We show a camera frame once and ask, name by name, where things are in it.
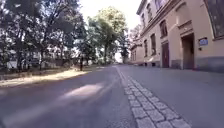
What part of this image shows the low beige building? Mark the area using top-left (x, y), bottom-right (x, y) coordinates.
top-left (129, 39), bottom-right (145, 66)

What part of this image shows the large green tree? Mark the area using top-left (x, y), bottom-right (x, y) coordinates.
top-left (84, 6), bottom-right (131, 66)

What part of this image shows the cobblestone strip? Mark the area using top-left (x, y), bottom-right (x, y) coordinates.
top-left (114, 65), bottom-right (193, 128)

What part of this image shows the grey asphalt road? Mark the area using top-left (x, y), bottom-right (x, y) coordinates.
top-left (0, 64), bottom-right (138, 128)

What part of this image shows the dirt and grass verge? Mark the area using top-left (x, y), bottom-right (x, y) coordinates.
top-left (0, 65), bottom-right (98, 88)

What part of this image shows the grey asphalt pavement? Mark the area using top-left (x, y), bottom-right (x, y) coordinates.
top-left (118, 63), bottom-right (224, 128)

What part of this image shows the row of trees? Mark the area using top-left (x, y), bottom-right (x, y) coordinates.
top-left (0, 0), bottom-right (88, 73)

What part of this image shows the beige multi-storey building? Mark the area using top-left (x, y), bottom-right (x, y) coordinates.
top-left (135, 0), bottom-right (224, 73)

